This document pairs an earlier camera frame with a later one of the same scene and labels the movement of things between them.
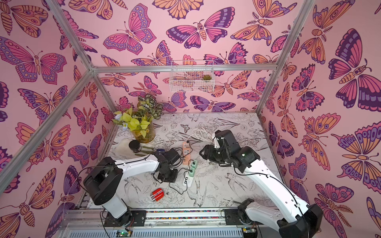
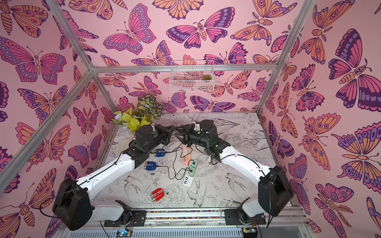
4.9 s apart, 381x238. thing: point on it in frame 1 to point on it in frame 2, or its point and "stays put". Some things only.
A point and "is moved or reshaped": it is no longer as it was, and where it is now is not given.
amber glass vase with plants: x=140 y=119 stays put
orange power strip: x=186 y=154 stays put
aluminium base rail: x=90 y=223 stays put
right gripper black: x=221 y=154 to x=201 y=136
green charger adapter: x=191 y=172 stays put
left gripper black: x=173 y=179 to x=166 y=134
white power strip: x=187 y=180 stays put
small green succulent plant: x=206 y=77 stays put
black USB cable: x=186 y=182 is moved or reshaped
